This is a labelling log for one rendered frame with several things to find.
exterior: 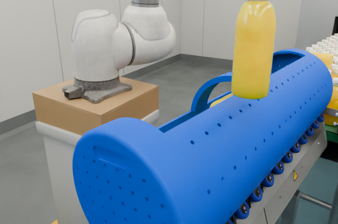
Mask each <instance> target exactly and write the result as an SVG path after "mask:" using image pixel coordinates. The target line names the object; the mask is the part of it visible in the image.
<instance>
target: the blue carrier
mask: <svg viewBox="0 0 338 224"><path fill-rule="evenodd" d="M231 79H232V71H231V72H227V73H225V74H222V75H220V76H218V77H215V78H213V79H211V80H209V81H207V82H206V83H205V84H203V85H202V86H201V87H200V89H199V90H198V91H197V93H196V94H195V96H194V98H193V101H192V105H191V110H190V111H188V112H187V113H185V114H183V115H181V116H179V117H177V118H175V119H173V120H171V121H169V122H167V123H165V124H163V125H161V126H159V127H157V128H156V127H154V126H153V125H151V124H149V123H147V122H145V121H142V120H140V119H136V118H131V117H122V118H118V119H115V120H113V121H110V122H108V123H106V124H103V125H101V126H98V127H96V128H94V129H91V130H89V131H87V132H86V133H85V134H83V135H82V136H81V138H80V139H79V140H78V142H77V144H76V146H75V149H74V153H73V159H72V172H73V179H74V185H75V189H76V193H77V196H78V199H79V202H80V204H81V207H82V209H83V212H84V214H85V216H86V218H87V220H88V222H89V224H225V223H226V222H227V221H228V220H229V219H230V218H231V217H232V215H233V214H234V213H235V212H236V211H237V210H238V209H239V207H240V206H241V205H242V204H243V203H244V202H245V200H246V199H247V198H248V197H249V196H250V195H251V194H252V192H253V191H254V190H255V189H256V188H257V187H258V186H259V184H260V183H261V182H262V181H263V179H264V178H265V177H266V176H267V175H268V174H269V173H270V171H271V170H272V169H273V168H274V167H275V166H276V164H277V163H278V162H279V161H280V160H281V159H282V158H283V156H284V155H285V154H286V153H287V152H288V151H289V150H290V148H291V147H292V146H293V145H294V144H295V143H296V142H297V140H298V139H299V138H300V137H301V136H302V135H303V133H304V132H305V131H306V130H307V129H308V128H309V127H310V125H311V124H312V123H313V122H314V121H315V120H316V119H317V117H318V116H319V115H320V114H321V113H322V112H323V111H324V109H325V108H326V107H327V106H328V104H329V102H330V100H331V97H332V93H333V82H332V77H331V74H330V72H329V70H328V68H327V67H326V65H325V64H324V63H323V62H322V61H321V60H320V59H319V58H318V57H317V56H315V55H314V54H312V53H310V52H308V51H305V50H301V49H283V50H280V51H277V52H275V53H273V61H272V70H271V75H270V87H269V94H268V95H267V96H266V97H265V98H262V99H255V100H251V99H243V98H239V97H237V96H235V95H233V96H231V97H229V98H227V99H225V100H224V101H222V102H220V103H218V104H216V105H214V106H213V107H211V108H210V105H211V104H212V103H213V102H214V101H216V100H218V99H220V98H222V97H224V96H226V95H228V94H230V93H231V90H229V91H228V92H226V93H224V94H222V95H220V96H218V97H216V98H214V99H212V100H210V101H208V99H209V96H210V94H211V92H212V90H213V89H214V88H215V87H216V86H217V85H218V84H219V83H220V82H231Z"/></svg>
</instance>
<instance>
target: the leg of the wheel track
mask: <svg viewBox="0 0 338 224"><path fill-rule="evenodd" d="M299 197H300V191H299V190H297V191H296V192H295V194H294V195H293V197H292V198H291V200H290V201H289V203H288V204H287V206H286V207H285V209H284V210H283V212H282V218H281V223H280V224H294V223H295V218H296V213H297V208H298V202H299Z"/></svg>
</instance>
